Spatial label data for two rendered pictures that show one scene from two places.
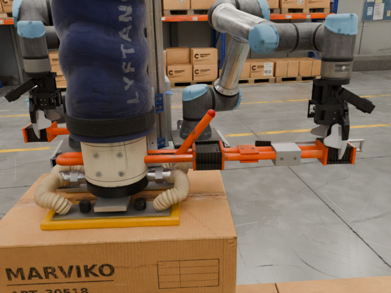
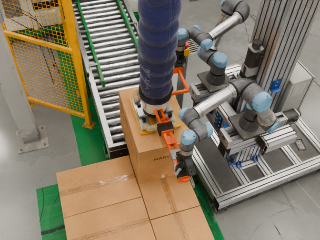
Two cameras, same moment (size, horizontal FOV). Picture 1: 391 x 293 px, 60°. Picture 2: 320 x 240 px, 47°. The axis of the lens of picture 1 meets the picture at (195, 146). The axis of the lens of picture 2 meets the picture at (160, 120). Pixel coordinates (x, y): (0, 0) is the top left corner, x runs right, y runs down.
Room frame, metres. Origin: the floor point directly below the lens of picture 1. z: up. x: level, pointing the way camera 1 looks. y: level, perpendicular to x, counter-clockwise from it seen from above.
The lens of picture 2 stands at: (0.39, -1.44, 3.08)
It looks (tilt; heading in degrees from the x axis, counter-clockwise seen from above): 50 degrees down; 73
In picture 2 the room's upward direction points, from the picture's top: 3 degrees clockwise
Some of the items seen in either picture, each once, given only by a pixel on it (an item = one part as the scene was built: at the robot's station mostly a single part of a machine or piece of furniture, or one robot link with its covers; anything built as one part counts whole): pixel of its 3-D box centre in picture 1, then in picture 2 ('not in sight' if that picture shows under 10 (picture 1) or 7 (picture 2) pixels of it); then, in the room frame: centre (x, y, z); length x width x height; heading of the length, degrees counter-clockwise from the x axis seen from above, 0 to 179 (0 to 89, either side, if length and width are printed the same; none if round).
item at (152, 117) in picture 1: (112, 116); (155, 89); (0.86, 0.22, 1.32); 0.23 x 0.23 x 0.04
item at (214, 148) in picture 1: (207, 154); (165, 128); (0.86, -0.03, 1.20); 0.10 x 0.08 x 0.06; 2
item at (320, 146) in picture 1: (334, 151); (182, 173); (0.87, -0.38, 1.20); 0.08 x 0.07 x 0.05; 92
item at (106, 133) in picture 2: not in sight; (85, 63); (0.46, 1.51, 0.50); 2.31 x 0.05 x 0.19; 93
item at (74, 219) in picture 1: (113, 209); (141, 114); (0.76, 0.21, 1.10); 0.34 x 0.10 x 0.05; 92
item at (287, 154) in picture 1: (285, 154); (175, 155); (0.87, -0.25, 1.20); 0.07 x 0.07 x 0.04; 2
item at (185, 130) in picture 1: (195, 125); (250, 119); (1.50, 0.00, 1.09); 0.15 x 0.15 x 0.10
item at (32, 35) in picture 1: (32, 39); (181, 36); (1.10, 0.50, 1.50); 0.09 x 0.08 x 0.11; 22
